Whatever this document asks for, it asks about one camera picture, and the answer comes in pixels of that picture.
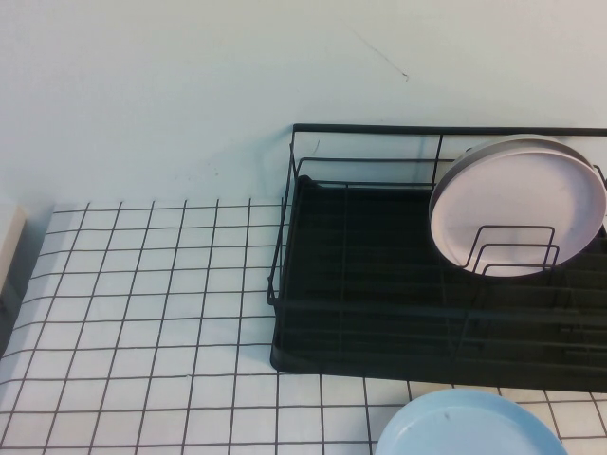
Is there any black plastic drip tray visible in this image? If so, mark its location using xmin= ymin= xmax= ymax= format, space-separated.
xmin=269 ymin=174 xmax=607 ymax=393

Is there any blue round plate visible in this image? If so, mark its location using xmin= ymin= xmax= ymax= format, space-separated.
xmin=374 ymin=389 xmax=568 ymax=455

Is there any grey round plate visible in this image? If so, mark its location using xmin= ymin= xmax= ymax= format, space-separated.
xmin=445 ymin=134 xmax=607 ymax=184

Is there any black wire dish rack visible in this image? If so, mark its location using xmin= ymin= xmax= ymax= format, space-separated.
xmin=267 ymin=122 xmax=607 ymax=376

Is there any pink round plate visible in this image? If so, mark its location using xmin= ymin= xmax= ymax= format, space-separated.
xmin=429 ymin=149 xmax=607 ymax=280

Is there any beige board edge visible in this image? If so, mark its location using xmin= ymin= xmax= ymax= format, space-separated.
xmin=0 ymin=203 xmax=28 ymax=309

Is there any white black-grid tablecloth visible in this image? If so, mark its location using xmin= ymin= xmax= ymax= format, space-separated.
xmin=0 ymin=198 xmax=607 ymax=455

